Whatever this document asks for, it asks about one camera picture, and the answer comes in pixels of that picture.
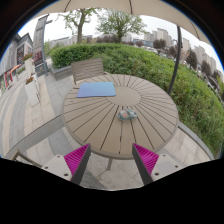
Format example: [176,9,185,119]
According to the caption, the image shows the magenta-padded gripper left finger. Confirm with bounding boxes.
[41,143,92,186]

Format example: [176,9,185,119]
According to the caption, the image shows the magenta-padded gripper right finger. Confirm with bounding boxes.
[131,143,185,186]

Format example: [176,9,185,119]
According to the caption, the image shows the translucent colourful computer mouse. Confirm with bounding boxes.
[117,108,138,122]

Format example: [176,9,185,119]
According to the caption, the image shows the blue mouse pad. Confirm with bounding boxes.
[76,81,117,99]

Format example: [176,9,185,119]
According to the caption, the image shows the large white flower planter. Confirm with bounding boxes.
[24,76,41,108]

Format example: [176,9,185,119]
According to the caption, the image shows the brown slatted chair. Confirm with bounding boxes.
[70,57,106,85]

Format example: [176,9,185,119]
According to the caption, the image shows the dark curved parasol pole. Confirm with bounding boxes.
[167,25,184,96]

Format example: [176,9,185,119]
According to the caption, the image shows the small white flower planter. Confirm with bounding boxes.
[21,53,36,80]

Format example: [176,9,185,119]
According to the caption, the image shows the grey shopfront building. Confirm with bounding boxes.
[0,32,34,96]

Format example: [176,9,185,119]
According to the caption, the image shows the tall grey sign pillar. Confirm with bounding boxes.
[31,14,54,77]

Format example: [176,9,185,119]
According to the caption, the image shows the distant apartment buildings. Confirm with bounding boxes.
[49,27,224,83]

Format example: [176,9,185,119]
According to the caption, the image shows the thin-crowned tree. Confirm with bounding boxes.
[59,7,101,45]

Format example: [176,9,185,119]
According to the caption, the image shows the dense-crowned tree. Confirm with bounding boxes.
[96,9,148,44]

